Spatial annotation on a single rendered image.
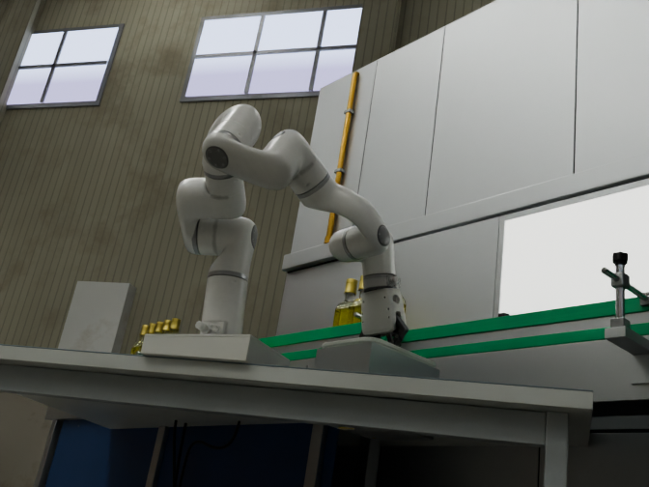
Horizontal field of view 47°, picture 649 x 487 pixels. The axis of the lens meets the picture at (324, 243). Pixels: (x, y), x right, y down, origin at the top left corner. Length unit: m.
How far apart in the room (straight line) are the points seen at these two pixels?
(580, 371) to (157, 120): 5.63
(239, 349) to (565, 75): 1.21
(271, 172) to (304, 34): 5.27
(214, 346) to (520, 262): 0.83
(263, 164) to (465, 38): 1.25
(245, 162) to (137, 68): 5.83
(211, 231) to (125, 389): 0.40
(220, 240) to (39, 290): 4.93
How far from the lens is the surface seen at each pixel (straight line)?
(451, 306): 2.08
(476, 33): 2.58
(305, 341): 2.06
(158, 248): 6.17
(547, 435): 1.47
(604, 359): 1.58
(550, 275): 1.93
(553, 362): 1.63
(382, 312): 1.67
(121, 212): 6.52
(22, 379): 1.91
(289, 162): 1.51
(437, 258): 2.18
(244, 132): 1.57
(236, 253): 1.74
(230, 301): 1.71
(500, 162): 2.22
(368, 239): 1.60
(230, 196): 1.69
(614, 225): 1.90
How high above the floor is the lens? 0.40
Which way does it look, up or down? 23 degrees up
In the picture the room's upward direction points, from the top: 9 degrees clockwise
